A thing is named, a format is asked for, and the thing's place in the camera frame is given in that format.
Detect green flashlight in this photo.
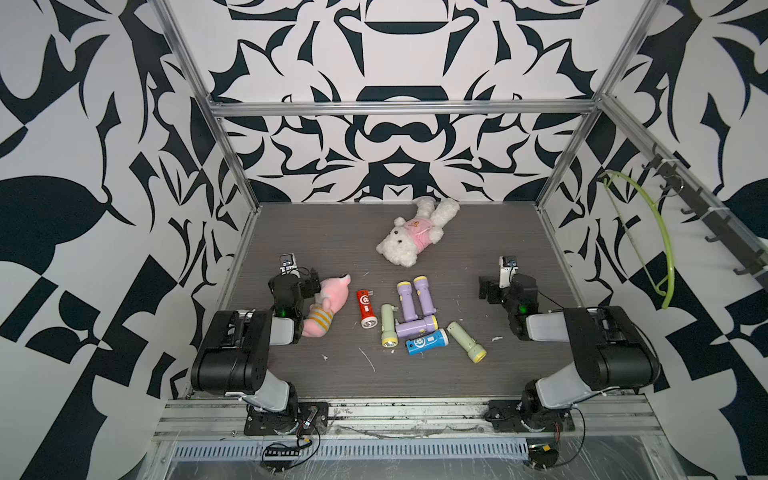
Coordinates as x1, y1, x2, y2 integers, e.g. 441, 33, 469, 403
381, 303, 399, 348
447, 322, 487, 364

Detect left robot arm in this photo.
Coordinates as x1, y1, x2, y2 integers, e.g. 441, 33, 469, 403
190, 267, 320, 415

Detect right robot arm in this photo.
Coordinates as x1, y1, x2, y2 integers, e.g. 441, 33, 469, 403
478, 274, 662, 418

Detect purple flashlight right upright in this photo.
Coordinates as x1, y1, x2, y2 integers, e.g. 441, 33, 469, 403
413, 275, 437, 317

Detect purple flashlight upright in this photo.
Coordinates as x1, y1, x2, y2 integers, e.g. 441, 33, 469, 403
413, 275, 437, 317
397, 281, 418, 322

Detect purple flashlight lying sideways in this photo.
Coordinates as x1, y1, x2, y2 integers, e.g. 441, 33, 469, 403
396, 315, 439, 339

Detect purple flashlight left upright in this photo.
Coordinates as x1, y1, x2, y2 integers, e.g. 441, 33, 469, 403
397, 281, 418, 322

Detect blue flashlight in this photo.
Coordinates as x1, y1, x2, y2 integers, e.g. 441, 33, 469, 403
406, 329, 449, 356

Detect pink striped plush pig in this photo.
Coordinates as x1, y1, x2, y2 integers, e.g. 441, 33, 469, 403
302, 274, 351, 338

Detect white teddy bear pink shirt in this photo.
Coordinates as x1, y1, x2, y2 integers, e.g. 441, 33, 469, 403
376, 197, 460, 268

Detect black hook rack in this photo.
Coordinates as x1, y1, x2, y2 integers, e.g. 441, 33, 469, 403
644, 143, 767, 290

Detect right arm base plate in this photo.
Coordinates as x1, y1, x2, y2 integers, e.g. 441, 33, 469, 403
483, 399, 575, 434

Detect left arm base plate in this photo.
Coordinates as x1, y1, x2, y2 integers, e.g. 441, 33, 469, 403
243, 401, 330, 436

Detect black connector right cable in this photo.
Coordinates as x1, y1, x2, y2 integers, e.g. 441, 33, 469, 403
526, 442, 560, 470

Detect black connector cable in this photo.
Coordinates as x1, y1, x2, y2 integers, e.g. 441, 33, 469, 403
526, 442, 560, 470
261, 442, 301, 474

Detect green hoop on wall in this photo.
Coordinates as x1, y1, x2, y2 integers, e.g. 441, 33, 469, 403
599, 170, 677, 310

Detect black connector left cable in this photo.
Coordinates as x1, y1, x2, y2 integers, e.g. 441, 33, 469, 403
261, 442, 301, 474

